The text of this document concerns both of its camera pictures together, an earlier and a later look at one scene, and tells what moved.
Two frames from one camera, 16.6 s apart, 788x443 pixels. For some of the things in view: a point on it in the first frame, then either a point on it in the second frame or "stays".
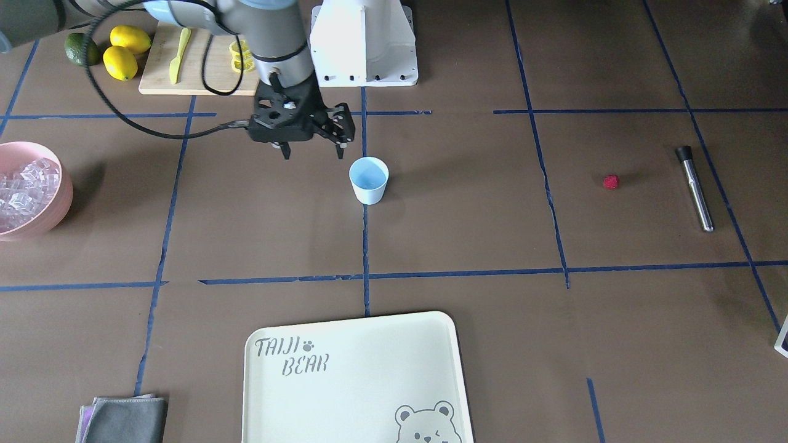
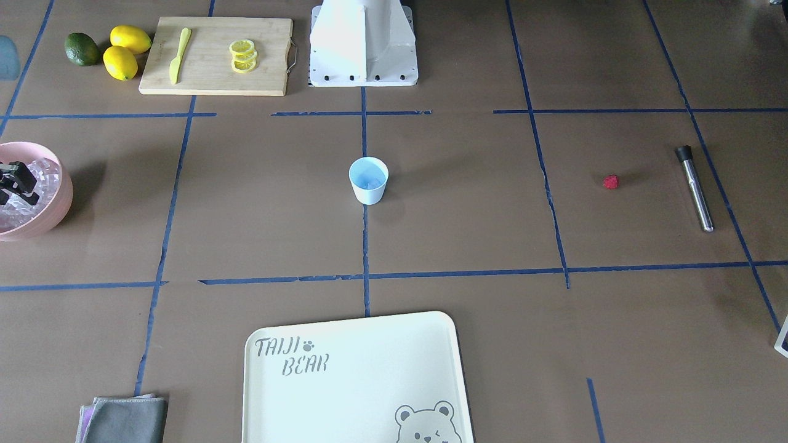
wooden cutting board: [220, 76] stays
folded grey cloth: [139, 419] stays
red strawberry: [611, 181] stays
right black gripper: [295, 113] -> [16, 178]
